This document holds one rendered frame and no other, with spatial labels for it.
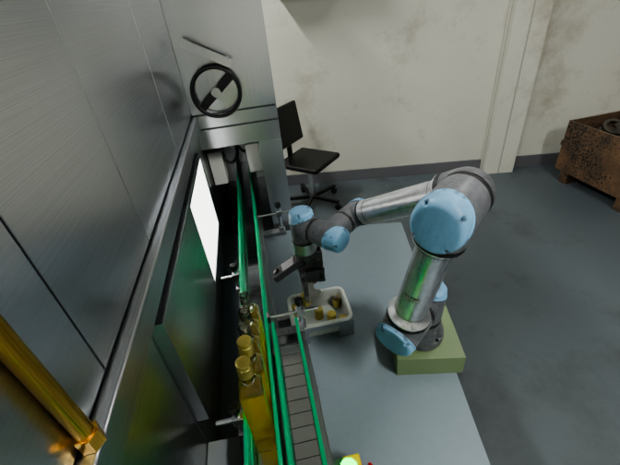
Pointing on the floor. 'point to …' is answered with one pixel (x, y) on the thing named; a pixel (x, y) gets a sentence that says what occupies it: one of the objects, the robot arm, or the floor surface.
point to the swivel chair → (304, 159)
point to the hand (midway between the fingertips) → (304, 296)
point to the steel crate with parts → (592, 153)
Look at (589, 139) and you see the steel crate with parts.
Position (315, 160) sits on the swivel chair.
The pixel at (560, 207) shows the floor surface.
